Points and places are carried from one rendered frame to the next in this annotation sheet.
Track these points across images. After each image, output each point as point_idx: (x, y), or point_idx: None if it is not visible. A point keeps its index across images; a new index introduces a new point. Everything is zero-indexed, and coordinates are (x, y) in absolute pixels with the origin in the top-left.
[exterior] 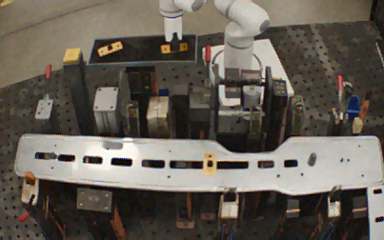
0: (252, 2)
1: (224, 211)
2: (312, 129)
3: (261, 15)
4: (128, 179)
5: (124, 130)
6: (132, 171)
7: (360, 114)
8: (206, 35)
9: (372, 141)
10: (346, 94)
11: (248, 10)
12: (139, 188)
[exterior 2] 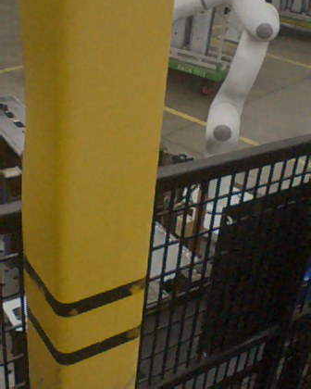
0: (233, 110)
1: (7, 169)
2: (208, 273)
3: (223, 119)
4: (15, 139)
5: None
6: (23, 139)
7: (195, 216)
8: (237, 183)
9: (186, 257)
10: (171, 158)
11: (217, 111)
12: (11, 145)
